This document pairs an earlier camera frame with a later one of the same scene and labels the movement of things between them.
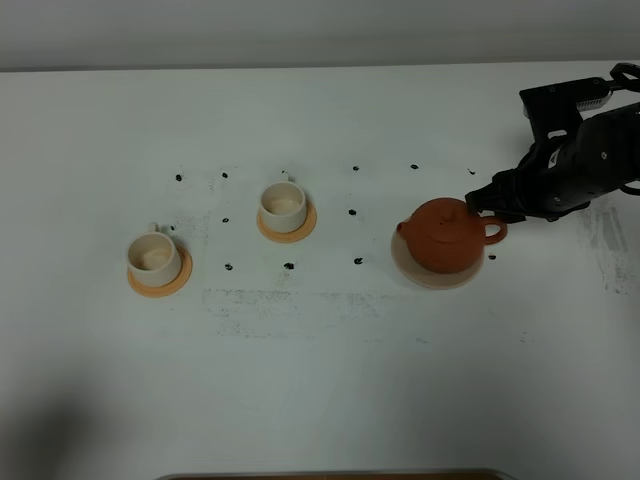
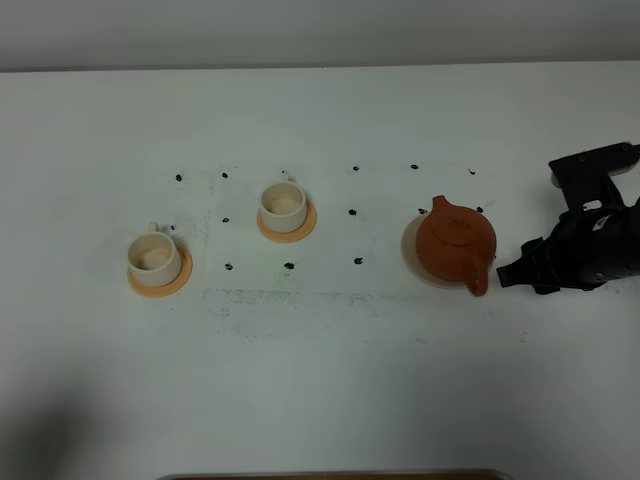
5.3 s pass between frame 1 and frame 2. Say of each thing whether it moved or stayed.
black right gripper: moved
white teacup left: stayed
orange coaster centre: stayed
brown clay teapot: moved
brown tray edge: stayed
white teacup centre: stayed
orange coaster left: stayed
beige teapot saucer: moved
